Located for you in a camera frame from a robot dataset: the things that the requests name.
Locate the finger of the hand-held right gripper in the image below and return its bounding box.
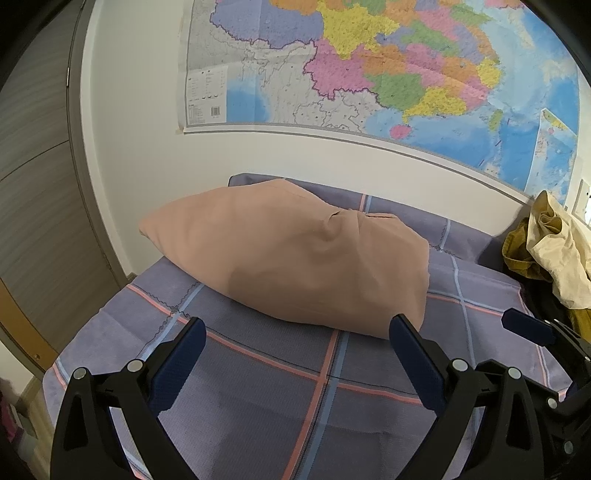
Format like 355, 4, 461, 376
475, 359, 578, 432
502, 308, 591, 365

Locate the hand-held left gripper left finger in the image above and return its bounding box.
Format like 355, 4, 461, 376
50, 316, 207, 480

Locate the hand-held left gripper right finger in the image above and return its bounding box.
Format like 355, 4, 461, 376
389, 314, 546, 480

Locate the pink jacket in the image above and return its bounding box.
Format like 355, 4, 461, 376
139, 179, 432, 341

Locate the black garment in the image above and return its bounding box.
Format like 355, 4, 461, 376
522, 276, 591, 344

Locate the mustard garment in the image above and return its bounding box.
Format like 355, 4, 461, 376
502, 216, 591, 342

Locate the cream garment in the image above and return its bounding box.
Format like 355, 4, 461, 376
526, 190, 591, 311

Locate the plaid purple bed sheet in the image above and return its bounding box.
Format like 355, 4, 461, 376
44, 173, 573, 480

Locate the wooden door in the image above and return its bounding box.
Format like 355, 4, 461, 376
0, 0, 134, 376

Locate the white wall socket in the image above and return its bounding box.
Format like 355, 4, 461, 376
573, 180, 591, 223

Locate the colourful wall map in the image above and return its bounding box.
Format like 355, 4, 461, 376
178, 0, 581, 204

